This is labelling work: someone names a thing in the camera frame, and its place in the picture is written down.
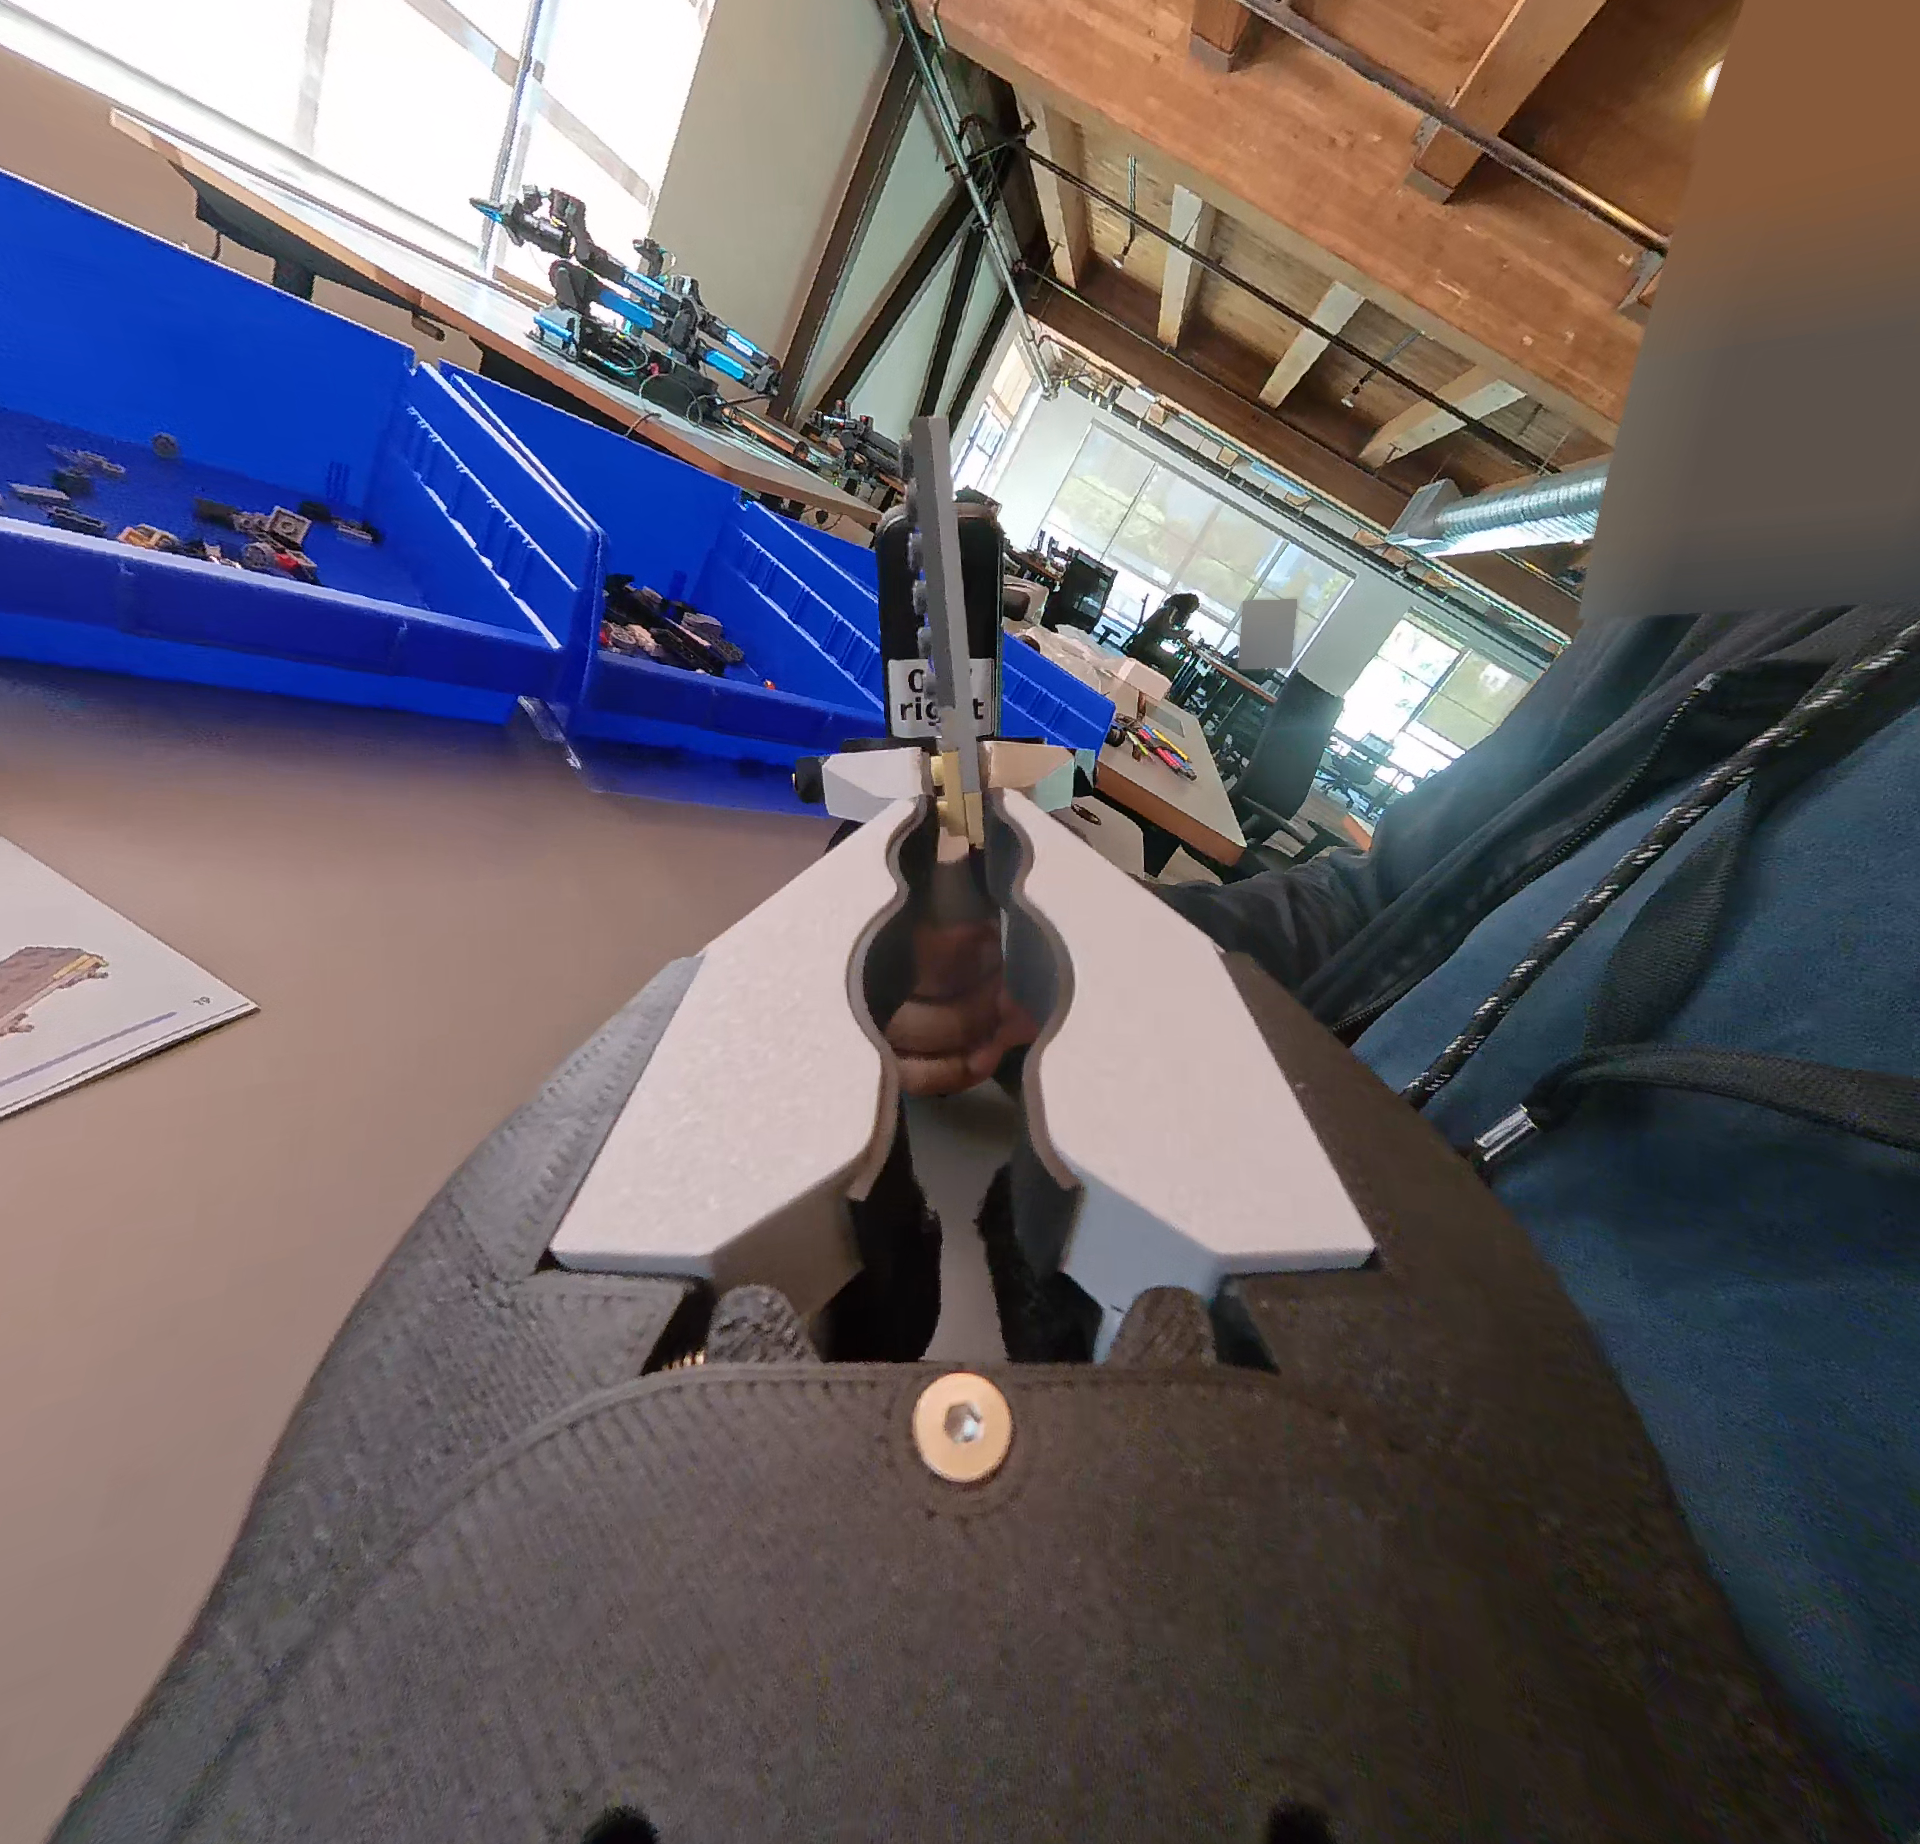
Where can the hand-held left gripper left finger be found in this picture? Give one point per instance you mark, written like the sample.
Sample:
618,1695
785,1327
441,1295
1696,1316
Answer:
720,1124

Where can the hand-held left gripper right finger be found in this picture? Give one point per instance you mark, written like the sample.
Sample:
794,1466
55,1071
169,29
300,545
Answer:
1200,1124

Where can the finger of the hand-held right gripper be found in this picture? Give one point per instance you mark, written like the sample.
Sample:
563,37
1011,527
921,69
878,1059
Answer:
1027,772
870,783

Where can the grey toy brick plate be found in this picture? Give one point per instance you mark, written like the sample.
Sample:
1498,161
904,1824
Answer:
942,600

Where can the small yellow toy brick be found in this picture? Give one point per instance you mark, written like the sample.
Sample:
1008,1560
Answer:
960,810

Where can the person's right forearm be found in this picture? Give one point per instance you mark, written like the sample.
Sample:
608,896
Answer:
1261,944

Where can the blue and black robot arm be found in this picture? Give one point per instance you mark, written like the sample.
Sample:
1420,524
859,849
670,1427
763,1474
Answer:
540,216
661,322

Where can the grey desk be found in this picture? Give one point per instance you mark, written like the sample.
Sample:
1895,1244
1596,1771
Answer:
376,854

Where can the person's right hand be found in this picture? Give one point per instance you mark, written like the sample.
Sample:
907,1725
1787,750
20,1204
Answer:
951,1004

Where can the light wooden table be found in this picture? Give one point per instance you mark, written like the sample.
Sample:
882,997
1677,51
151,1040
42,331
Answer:
1185,810

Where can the blue plastic bin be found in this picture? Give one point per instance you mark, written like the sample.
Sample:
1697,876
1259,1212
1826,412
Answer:
180,373
810,600

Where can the pile of toy bricks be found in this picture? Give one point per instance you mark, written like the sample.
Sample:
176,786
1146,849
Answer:
661,629
271,531

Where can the black office chair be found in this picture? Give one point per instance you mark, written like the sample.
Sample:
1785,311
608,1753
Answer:
1290,750

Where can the long wooden table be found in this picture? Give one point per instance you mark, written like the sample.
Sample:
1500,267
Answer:
450,318

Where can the person in dark blue hoodie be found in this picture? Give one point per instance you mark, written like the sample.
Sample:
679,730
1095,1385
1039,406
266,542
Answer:
1726,1425

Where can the toy brick instruction booklet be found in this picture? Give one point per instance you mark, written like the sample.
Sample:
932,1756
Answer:
91,1035

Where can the silver metal air duct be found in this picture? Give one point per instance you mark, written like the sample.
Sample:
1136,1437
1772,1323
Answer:
1500,517

